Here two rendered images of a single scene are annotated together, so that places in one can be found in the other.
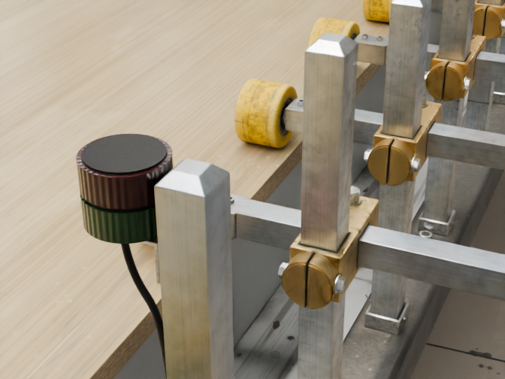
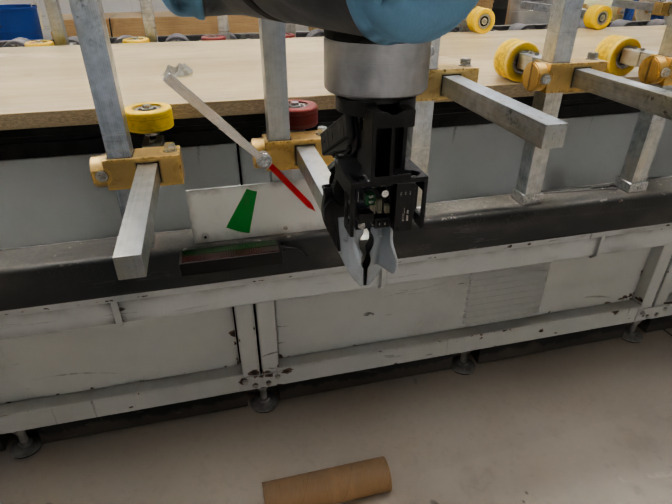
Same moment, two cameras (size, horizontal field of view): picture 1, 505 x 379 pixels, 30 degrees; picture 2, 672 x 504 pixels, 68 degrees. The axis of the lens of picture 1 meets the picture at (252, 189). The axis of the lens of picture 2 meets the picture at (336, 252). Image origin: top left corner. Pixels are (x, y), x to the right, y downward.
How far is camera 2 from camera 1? 73 cm
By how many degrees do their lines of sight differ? 45
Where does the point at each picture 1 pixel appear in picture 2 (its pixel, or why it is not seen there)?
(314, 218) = not seen: hidden behind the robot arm
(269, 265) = (511, 172)
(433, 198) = (629, 163)
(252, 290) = (488, 175)
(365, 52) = (628, 56)
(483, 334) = not seen: outside the picture
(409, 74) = (559, 14)
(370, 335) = (507, 199)
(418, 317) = (547, 206)
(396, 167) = (533, 77)
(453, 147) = (584, 80)
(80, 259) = not seen: hidden behind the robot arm
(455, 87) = (653, 73)
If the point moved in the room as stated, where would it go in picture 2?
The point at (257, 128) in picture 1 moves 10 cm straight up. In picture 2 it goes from (500, 62) to (509, 9)
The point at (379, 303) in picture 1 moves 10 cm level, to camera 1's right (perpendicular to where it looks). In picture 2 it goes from (520, 182) to (566, 198)
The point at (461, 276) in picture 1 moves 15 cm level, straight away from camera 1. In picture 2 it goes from (469, 98) to (547, 89)
